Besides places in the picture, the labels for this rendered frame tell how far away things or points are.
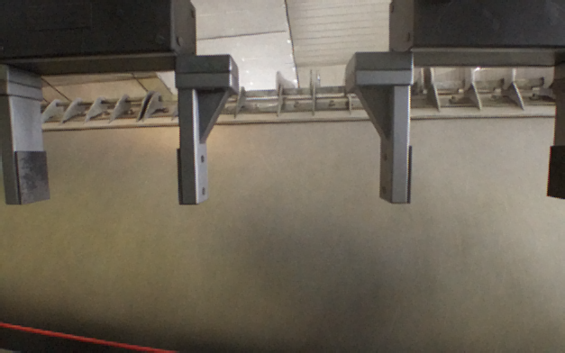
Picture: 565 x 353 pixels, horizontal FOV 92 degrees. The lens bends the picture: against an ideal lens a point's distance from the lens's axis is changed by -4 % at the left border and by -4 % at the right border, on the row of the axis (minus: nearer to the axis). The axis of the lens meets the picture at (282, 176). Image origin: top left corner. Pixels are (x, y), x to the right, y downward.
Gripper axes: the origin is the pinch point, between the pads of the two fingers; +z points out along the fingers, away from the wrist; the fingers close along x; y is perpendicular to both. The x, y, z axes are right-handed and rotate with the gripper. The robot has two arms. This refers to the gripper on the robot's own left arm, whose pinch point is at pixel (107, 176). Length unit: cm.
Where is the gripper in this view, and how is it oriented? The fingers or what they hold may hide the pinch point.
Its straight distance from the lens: 25.0
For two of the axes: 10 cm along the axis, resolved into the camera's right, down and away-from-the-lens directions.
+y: 0.3, -0.9, 10.0
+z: 0.1, 10.0, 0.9
